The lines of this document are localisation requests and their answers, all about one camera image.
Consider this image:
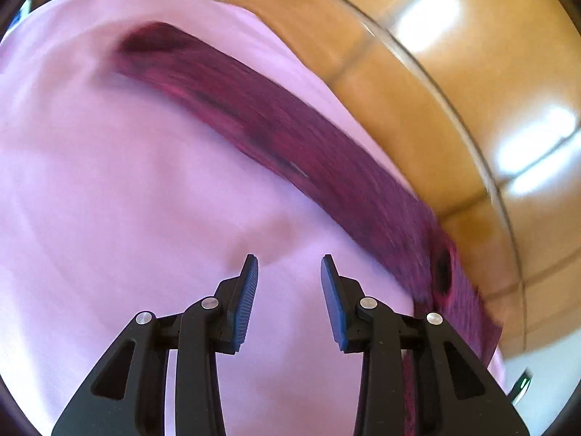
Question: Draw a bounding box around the dark red floral garment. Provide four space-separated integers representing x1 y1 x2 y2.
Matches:
108 21 504 436

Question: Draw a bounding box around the wooden panelled wardrobe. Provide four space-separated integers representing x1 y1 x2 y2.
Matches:
217 0 580 355

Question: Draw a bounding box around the pink quilted bedspread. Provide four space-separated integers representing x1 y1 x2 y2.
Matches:
0 0 509 436

